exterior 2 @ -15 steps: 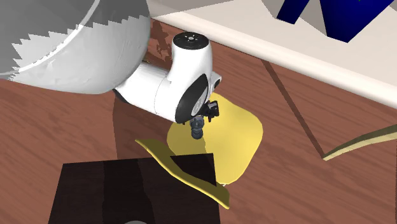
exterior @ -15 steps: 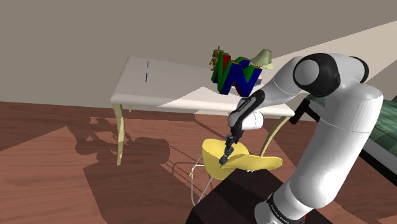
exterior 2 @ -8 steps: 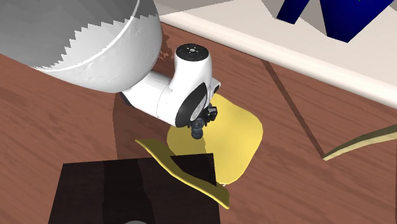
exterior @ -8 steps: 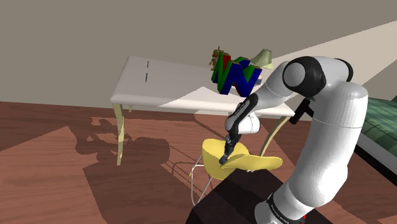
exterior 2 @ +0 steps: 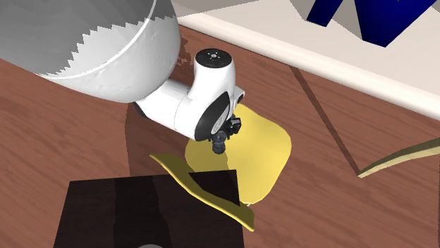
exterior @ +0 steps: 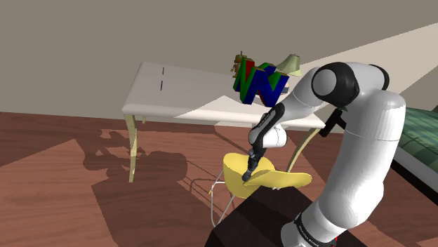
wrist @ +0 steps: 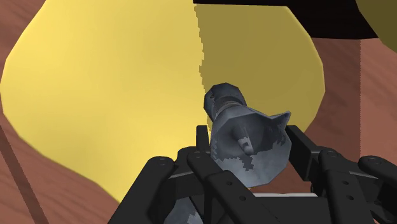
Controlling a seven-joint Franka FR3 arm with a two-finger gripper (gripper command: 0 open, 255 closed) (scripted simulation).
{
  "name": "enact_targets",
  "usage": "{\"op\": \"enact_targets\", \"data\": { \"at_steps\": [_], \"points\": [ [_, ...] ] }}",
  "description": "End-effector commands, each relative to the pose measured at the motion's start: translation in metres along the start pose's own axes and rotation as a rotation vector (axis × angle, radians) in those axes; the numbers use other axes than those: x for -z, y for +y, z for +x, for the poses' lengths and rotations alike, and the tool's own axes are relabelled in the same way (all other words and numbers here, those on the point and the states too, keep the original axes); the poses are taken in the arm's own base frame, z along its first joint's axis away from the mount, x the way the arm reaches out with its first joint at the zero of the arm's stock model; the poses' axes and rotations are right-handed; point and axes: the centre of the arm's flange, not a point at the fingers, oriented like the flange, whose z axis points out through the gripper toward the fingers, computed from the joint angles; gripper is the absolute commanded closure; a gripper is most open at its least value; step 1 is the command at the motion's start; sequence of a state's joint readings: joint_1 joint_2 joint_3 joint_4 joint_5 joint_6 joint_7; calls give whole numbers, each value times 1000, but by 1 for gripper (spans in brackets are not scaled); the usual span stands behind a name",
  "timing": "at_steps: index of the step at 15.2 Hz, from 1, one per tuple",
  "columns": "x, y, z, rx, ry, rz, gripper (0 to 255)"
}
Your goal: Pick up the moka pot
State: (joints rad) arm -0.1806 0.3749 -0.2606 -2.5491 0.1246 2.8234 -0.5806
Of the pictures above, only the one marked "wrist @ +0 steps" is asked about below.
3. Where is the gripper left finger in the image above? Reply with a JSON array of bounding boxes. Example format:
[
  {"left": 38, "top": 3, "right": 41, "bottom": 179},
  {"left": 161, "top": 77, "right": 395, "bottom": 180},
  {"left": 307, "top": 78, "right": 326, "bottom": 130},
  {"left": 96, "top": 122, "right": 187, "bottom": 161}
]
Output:
[{"left": 108, "top": 125, "right": 280, "bottom": 224}]

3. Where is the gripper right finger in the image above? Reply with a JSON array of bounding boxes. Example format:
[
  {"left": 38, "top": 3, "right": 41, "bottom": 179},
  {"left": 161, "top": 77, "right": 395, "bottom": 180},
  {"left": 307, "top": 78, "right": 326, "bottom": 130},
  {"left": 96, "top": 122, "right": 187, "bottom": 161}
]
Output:
[{"left": 284, "top": 125, "right": 397, "bottom": 224}]

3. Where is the grey-blue funnel-shaped object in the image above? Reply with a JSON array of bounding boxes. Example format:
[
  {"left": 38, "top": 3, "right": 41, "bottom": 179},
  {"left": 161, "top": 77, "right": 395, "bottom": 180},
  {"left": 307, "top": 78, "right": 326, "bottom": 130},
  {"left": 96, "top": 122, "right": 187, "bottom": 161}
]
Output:
[{"left": 164, "top": 82, "right": 293, "bottom": 224}]

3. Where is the large yellow round object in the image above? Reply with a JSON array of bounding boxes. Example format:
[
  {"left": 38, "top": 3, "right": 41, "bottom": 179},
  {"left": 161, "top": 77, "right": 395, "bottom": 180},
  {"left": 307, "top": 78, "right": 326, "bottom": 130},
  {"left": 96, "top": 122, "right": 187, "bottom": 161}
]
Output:
[{"left": 0, "top": 0, "right": 326, "bottom": 204}]

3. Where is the dark yellow round object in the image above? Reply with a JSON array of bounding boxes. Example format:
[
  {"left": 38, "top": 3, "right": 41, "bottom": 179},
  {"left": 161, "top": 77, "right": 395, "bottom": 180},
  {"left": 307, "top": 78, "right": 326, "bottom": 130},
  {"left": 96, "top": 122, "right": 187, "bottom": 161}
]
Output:
[{"left": 354, "top": 0, "right": 397, "bottom": 54}]

